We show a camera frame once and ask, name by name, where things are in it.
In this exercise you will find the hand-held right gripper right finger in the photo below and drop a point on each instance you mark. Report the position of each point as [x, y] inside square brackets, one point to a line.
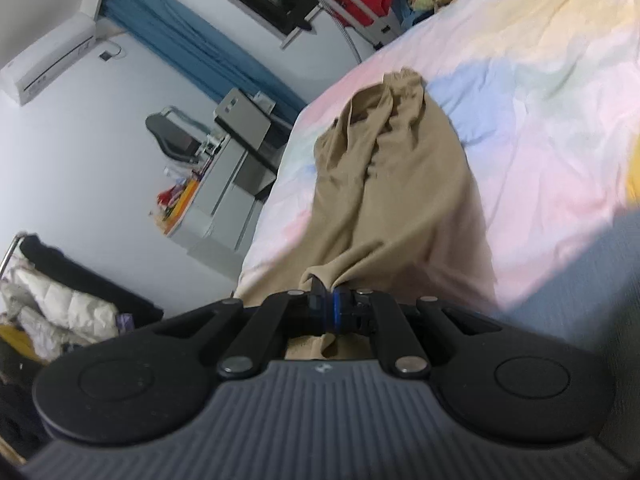
[338, 310]

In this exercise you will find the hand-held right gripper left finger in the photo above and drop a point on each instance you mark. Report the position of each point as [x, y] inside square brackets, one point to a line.
[316, 305]

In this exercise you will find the beige pants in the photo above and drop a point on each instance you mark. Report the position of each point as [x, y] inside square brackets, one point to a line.
[400, 200]

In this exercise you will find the grey desk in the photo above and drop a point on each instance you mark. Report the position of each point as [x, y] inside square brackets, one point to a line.
[235, 175]

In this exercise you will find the colourful clutter on desk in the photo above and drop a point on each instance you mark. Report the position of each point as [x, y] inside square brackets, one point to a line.
[175, 200]

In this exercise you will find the grey office chair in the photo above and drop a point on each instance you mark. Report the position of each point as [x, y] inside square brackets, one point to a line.
[172, 137]

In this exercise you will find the white puffer jacket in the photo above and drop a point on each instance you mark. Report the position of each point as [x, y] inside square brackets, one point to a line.
[60, 305]

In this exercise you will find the pastel patchwork bed sheet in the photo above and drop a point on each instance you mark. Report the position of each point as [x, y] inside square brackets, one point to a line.
[525, 110]

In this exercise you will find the blue curtain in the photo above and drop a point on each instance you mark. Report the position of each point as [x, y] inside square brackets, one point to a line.
[200, 45]

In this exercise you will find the grey metal rack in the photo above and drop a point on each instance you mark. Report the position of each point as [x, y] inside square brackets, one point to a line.
[350, 10]

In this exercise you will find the white air conditioner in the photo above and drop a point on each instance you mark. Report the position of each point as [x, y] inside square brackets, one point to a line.
[50, 55]

